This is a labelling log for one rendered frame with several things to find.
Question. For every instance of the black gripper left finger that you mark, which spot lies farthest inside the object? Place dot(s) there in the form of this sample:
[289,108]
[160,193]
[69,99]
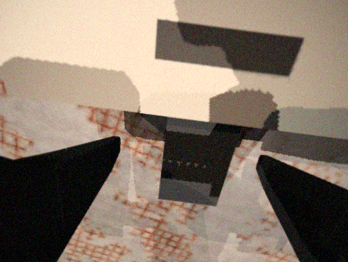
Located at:
[44,197]

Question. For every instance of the black two-prong charger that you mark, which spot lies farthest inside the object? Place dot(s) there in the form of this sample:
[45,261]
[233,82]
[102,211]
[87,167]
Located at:
[196,159]

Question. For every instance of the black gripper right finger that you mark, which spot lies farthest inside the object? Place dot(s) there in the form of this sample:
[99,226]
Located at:
[312,211]

